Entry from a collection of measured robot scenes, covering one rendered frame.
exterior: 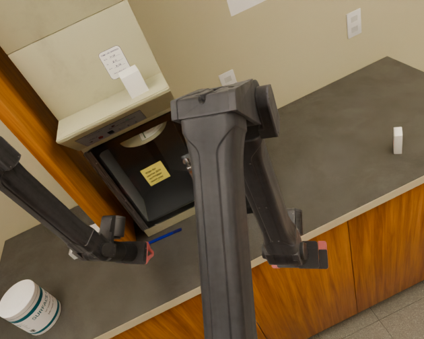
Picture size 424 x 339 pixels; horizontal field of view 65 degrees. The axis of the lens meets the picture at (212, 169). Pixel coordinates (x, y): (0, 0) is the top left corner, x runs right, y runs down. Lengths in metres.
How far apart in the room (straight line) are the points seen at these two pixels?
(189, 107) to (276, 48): 1.25
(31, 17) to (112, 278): 0.87
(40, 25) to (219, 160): 0.70
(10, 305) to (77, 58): 0.81
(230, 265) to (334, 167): 1.01
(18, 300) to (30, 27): 0.84
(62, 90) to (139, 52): 0.23
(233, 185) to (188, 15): 1.13
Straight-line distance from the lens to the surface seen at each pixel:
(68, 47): 0.96
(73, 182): 1.05
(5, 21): 0.97
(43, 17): 0.95
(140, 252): 1.06
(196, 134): 0.36
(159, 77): 0.96
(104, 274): 1.36
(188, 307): 1.27
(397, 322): 2.03
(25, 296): 1.31
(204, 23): 1.45
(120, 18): 0.95
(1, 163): 0.72
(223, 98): 0.35
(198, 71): 1.49
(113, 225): 0.99
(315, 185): 1.27
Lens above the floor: 1.87
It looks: 39 degrees down
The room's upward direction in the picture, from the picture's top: 25 degrees counter-clockwise
